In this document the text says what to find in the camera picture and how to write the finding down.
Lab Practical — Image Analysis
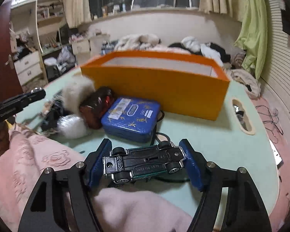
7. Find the blue tin box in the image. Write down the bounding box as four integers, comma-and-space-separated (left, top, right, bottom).
101, 96, 160, 143

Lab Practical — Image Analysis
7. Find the black toy car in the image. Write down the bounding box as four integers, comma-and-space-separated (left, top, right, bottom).
102, 140, 186, 185

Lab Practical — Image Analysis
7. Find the cream knit sweater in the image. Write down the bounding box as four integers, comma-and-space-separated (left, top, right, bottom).
114, 34, 161, 51

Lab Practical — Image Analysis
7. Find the black lace doll dress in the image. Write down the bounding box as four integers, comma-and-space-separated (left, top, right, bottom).
41, 99, 66, 131

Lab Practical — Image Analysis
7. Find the green hanging garment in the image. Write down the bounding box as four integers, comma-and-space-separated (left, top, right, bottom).
235, 0, 268, 79

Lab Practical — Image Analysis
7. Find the black cable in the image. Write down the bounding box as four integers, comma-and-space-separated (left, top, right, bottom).
256, 105, 285, 144

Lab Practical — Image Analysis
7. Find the white fur pompom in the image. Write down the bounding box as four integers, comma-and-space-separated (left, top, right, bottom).
57, 75, 95, 139

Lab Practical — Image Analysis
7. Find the orange cardboard box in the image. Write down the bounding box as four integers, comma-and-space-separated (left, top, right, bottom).
80, 50, 230, 120

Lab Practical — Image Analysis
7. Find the dark red pouch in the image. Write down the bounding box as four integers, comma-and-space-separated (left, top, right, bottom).
79, 86, 116, 129

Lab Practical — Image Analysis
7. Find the pink bed quilt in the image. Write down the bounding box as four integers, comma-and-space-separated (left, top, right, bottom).
0, 122, 204, 232

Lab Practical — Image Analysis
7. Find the white drawer cabinet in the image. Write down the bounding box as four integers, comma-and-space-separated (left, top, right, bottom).
14, 51, 42, 85

